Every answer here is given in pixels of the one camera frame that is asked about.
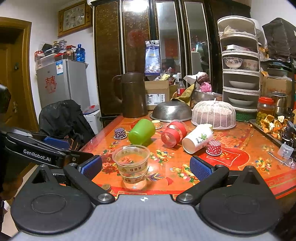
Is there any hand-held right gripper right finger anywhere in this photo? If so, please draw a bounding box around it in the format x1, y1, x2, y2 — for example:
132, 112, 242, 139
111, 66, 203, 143
176, 156, 269, 206

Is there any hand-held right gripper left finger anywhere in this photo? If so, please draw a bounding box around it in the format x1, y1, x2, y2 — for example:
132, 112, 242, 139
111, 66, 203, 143
30, 155, 115, 206

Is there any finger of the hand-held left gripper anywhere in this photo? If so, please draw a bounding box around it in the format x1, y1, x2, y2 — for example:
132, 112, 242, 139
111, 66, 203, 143
43, 136, 71, 151
66, 150, 95, 168

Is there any clear plastic cup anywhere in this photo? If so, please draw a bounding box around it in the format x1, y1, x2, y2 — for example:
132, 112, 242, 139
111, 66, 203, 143
112, 145, 151, 189

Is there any red dotted small cup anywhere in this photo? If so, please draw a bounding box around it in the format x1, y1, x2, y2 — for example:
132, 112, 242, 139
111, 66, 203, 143
206, 140, 222, 156

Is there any white paper cup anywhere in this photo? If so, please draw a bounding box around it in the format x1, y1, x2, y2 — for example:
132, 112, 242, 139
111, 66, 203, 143
182, 125, 213, 154

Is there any red banded clear cup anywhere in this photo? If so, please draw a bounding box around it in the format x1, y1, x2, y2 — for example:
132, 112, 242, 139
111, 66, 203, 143
161, 120, 188, 147

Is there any purple dotted small cup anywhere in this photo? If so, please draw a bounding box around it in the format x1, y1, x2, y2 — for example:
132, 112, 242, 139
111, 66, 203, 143
114, 128, 127, 140

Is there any green plastic cup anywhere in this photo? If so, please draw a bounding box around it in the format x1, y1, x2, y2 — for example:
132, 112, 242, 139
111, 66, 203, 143
128, 119, 156, 146

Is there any black jacket on chair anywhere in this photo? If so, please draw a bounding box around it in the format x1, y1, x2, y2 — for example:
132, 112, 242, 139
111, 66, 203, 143
38, 100, 95, 151

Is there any white storage box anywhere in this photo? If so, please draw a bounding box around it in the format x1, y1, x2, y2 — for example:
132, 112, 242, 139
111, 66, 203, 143
83, 105, 103, 135

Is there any white plastic food cover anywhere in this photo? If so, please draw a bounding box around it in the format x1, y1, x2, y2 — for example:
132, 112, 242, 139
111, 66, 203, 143
191, 98, 236, 130

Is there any silver refrigerator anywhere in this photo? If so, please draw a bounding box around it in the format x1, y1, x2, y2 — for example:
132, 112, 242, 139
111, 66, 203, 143
36, 59, 91, 109

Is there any steel colander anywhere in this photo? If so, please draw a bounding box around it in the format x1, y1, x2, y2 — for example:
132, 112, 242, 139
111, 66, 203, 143
150, 101, 193, 122

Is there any green woven basket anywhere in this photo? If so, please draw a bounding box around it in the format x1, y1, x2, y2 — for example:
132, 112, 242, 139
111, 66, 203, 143
235, 111, 258, 122

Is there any steel basin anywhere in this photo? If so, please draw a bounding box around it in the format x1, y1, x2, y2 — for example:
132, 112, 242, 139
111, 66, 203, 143
191, 90, 223, 109

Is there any olive cloth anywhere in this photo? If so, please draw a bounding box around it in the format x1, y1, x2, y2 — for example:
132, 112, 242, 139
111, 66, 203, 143
172, 83, 196, 108

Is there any white plate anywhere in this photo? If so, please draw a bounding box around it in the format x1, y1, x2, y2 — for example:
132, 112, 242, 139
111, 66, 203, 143
228, 80, 257, 90
228, 97, 256, 106

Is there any pink wrapped item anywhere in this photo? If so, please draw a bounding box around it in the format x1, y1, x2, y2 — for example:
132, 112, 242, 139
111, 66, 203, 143
200, 82, 213, 93

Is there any white plastic container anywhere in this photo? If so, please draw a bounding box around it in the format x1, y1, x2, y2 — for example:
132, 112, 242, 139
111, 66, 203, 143
40, 56, 57, 68

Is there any tray of dried orange peel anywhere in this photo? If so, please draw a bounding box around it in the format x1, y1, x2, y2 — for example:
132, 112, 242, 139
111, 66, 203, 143
249, 115, 296, 149

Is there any brown plastic pitcher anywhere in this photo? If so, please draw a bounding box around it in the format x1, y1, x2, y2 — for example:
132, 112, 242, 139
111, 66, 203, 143
112, 72, 149, 118

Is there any soda bottle with red cap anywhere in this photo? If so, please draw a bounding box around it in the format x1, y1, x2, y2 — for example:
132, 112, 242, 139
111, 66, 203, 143
177, 78, 186, 97

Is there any wooden door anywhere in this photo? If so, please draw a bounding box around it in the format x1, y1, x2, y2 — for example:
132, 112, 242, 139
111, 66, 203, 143
0, 17, 39, 132

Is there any clear adhesive hook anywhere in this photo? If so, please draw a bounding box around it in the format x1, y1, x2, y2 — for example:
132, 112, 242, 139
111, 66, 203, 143
277, 144, 294, 160

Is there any cardboard box with label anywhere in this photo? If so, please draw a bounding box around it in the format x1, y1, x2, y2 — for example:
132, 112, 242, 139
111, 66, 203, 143
144, 80, 171, 111

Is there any glass jar with red lid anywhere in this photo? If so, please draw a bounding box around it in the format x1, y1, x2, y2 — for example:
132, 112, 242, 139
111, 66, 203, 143
257, 97, 275, 126

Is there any blue water bottle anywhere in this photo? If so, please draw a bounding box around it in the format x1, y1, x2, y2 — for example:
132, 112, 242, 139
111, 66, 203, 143
76, 44, 86, 62

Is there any steel pot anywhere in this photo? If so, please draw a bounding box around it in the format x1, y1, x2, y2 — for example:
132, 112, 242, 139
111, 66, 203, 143
43, 43, 60, 56

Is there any white tiered dish rack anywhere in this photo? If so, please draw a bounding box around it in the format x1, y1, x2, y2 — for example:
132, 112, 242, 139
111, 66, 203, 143
217, 16, 262, 114

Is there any steel kettle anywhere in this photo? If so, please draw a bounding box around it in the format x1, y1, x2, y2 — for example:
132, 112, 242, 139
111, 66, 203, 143
270, 91, 289, 116

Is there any blue patterned bowl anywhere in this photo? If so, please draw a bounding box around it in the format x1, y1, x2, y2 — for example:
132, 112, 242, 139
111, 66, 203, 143
224, 57, 243, 69

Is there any plain cardboard box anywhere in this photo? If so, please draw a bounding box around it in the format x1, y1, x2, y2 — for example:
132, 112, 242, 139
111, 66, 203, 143
261, 72, 294, 98

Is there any pink flowered bowl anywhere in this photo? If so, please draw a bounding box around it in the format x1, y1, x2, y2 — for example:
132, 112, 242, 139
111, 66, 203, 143
242, 59, 259, 71

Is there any blue snack bag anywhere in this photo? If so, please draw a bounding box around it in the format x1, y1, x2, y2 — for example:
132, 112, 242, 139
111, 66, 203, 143
144, 40, 162, 76

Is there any dark wooden wardrobe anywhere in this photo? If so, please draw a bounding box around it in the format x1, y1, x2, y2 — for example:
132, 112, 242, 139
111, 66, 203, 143
91, 0, 251, 118

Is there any white fan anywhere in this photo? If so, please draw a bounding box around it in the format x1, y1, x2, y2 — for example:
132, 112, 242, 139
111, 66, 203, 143
251, 18, 268, 44

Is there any black bag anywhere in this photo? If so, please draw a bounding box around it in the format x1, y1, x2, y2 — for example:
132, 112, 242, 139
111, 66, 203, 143
262, 17, 296, 60

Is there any wall clock with wooden frame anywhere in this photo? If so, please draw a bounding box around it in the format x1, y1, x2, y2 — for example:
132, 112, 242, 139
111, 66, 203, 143
58, 1, 93, 38

